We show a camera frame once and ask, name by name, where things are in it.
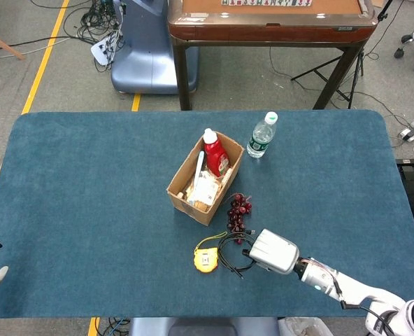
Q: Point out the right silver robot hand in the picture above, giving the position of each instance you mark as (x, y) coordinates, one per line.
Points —
(275, 252)

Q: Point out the bunch of red grapes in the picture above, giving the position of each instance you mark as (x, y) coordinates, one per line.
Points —
(236, 213)

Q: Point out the clear plastic food package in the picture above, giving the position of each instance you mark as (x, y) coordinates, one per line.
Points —
(207, 190)

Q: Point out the light blue toothbrush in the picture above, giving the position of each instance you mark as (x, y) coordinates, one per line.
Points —
(197, 175)

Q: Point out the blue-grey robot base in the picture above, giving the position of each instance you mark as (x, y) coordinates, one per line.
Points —
(144, 63)

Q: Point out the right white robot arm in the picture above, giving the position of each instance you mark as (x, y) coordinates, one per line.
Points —
(347, 285)

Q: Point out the open cardboard box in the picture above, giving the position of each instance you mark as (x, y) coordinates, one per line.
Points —
(193, 211)

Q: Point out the yellow tape measure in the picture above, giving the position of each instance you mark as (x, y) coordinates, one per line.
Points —
(207, 260)

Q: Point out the clear plastic bag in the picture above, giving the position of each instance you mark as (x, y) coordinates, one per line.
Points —
(298, 327)

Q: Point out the teal table cloth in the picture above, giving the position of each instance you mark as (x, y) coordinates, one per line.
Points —
(88, 210)

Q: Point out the grey robot torso base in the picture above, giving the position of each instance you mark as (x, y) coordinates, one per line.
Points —
(203, 327)

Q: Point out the clear water bottle green label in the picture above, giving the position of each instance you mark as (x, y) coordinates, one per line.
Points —
(261, 140)

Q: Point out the red bottle white cap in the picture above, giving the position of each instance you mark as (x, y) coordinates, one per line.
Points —
(215, 154)

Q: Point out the wooden easel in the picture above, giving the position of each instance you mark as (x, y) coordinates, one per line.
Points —
(4, 45)

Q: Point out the black tripod stand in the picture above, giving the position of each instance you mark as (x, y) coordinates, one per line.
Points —
(360, 63)

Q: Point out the brown mahjong table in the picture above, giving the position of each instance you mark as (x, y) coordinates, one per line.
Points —
(263, 29)

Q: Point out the row of face-up mahjong tiles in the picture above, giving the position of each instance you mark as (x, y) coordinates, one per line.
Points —
(263, 3)

